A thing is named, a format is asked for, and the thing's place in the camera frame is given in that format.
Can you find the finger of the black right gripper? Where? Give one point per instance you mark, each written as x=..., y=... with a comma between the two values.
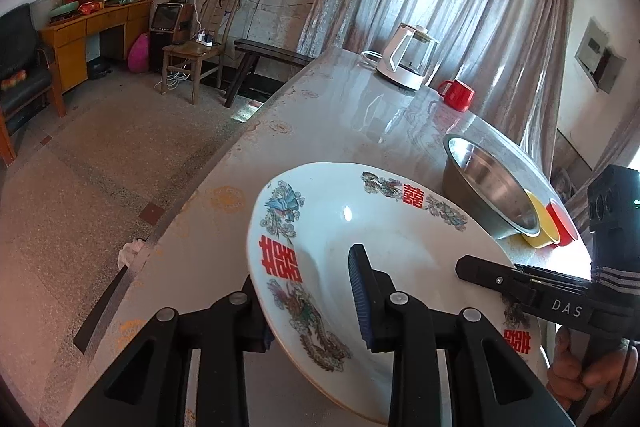
x=521, y=282

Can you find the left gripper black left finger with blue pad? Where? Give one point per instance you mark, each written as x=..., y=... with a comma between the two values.
x=147, y=384

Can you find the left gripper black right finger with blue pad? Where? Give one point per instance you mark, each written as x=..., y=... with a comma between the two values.
x=438, y=354

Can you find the yellow plastic bowl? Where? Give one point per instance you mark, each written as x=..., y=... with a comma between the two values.
x=548, y=234

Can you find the white plate red characters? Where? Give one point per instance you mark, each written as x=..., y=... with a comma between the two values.
x=331, y=246

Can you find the person's right hand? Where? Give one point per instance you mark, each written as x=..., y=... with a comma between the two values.
x=568, y=382

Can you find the red plastic bowl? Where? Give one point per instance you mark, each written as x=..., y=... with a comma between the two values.
x=568, y=233

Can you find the stainless steel bowl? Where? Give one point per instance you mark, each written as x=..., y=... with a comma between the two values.
x=479, y=184

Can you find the right side curtain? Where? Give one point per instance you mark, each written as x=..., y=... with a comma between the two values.
x=620, y=150

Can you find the red mug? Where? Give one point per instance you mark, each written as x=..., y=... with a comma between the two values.
x=456, y=94

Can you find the white glass electric kettle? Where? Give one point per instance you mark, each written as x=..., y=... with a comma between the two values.
x=405, y=57

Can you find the black armchair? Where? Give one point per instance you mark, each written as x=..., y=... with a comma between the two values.
x=26, y=69

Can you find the pink bag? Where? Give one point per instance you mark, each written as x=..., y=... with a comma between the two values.
x=138, y=57

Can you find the wooden chair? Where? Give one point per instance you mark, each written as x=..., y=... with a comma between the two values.
x=202, y=55

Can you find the wooden desk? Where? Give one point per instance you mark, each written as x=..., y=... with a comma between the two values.
x=118, y=29

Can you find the wall electrical box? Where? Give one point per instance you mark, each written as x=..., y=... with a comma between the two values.
x=597, y=58

